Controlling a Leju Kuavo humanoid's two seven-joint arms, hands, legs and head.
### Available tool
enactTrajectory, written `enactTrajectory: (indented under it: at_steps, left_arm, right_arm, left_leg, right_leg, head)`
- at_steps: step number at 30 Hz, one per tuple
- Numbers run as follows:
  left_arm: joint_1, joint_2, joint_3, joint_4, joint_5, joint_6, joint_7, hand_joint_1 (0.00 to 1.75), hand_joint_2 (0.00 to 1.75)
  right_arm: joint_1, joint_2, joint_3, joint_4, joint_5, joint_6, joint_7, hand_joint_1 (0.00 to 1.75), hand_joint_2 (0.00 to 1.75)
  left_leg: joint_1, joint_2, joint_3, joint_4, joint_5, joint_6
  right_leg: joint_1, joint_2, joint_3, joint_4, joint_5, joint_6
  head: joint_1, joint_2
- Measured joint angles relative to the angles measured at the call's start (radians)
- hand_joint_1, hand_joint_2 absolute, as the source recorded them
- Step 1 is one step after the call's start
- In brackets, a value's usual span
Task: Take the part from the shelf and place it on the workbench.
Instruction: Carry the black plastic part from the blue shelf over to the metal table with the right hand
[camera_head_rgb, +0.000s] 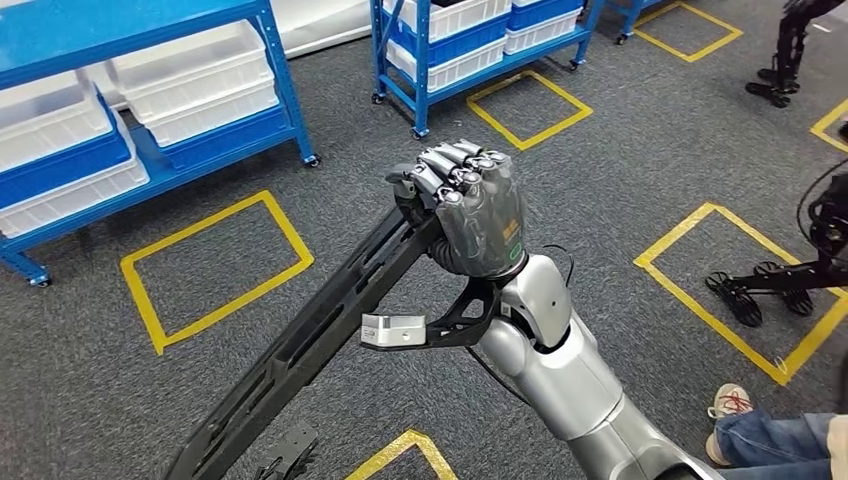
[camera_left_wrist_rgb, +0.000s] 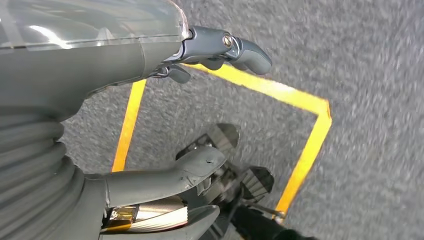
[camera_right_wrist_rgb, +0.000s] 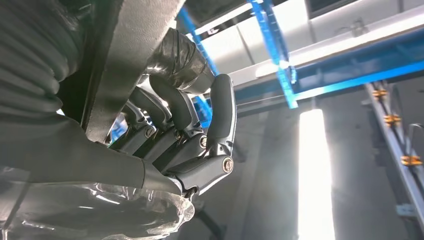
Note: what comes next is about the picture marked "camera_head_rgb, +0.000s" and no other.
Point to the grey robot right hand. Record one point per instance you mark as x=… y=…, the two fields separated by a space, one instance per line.
x=484 y=225

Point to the long black plastic part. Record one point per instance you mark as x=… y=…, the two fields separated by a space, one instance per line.
x=311 y=344

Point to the blue metal shelf rack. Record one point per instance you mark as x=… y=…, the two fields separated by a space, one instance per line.
x=422 y=86
x=629 y=16
x=132 y=26

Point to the black robot legs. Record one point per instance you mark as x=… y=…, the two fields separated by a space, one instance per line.
x=788 y=46
x=735 y=301

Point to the yellow floor tape square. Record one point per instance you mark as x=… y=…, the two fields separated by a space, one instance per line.
x=142 y=311

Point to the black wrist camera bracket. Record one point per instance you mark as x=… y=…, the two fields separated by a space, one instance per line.
x=450 y=339

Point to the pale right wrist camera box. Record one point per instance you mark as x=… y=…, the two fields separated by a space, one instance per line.
x=394 y=331

